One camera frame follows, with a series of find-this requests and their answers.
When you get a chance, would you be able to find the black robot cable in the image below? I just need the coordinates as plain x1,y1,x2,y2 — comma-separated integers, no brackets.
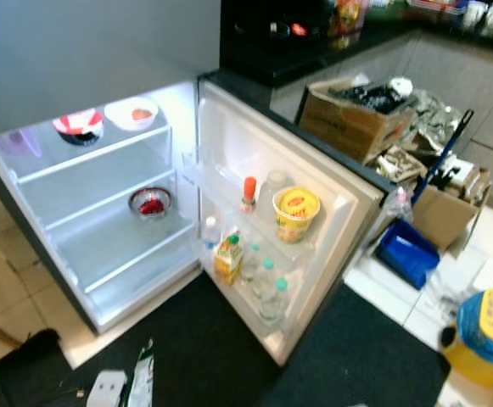
24,384,87,405

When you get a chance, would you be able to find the grey mini fridge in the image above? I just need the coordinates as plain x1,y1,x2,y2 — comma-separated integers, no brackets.
0,79,209,337

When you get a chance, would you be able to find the yellow green juice carton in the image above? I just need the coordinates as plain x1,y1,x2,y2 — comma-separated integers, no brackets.
212,231,245,286

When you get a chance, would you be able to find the blue plastic bin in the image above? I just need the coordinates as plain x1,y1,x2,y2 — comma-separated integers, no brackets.
374,217,443,292

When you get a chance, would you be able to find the black floor mat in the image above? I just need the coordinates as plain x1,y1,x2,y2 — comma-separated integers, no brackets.
0,271,452,407

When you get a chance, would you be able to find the clear plastic jar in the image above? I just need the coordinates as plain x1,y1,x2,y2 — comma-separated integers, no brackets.
256,169,294,218

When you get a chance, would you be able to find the yellow red snack package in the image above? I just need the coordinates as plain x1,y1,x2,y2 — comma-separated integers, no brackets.
331,0,367,33

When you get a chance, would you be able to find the silver snack packet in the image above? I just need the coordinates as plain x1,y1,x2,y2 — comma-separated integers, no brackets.
126,338,156,407

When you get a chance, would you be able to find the glass bowl of red berries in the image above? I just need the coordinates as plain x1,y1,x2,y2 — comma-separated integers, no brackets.
128,187,174,222

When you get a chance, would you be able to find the white fridge door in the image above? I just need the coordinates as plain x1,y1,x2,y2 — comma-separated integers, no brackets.
181,75,401,369

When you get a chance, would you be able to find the small white round object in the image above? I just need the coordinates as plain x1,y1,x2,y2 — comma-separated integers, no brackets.
387,75,415,98

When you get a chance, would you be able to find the large brown cardboard box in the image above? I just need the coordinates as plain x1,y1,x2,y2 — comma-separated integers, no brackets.
296,74,423,164

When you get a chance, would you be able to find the translucent purple container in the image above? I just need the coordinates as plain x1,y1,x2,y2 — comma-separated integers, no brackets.
0,127,44,159

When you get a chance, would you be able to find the blue mop handle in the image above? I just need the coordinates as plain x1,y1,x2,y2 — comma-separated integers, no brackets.
411,108,475,209

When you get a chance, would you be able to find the black kitchen counter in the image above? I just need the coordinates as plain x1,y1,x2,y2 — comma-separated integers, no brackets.
218,0,493,87

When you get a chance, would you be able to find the small white capped bottle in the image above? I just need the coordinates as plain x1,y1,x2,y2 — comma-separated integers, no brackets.
200,215,220,252

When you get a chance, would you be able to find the red and white bowl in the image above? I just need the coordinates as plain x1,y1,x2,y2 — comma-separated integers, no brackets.
52,109,104,148

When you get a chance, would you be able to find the yellow instant noodle cup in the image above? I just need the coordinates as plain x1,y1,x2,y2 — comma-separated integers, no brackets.
272,186,322,245

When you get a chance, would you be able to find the orange capped sauce bottle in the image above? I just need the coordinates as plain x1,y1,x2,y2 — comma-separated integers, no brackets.
239,176,259,214

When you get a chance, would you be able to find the crumpled silver plastic wrap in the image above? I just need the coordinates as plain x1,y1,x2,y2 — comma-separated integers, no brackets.
398,88,464,155

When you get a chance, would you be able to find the plain open cardboard box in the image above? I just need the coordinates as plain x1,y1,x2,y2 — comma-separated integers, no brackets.
411,164,493,252

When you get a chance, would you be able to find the teal capped water bottle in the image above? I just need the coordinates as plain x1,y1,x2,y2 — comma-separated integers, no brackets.
260,277,292,328
252,257,279,303
238,243,265,282

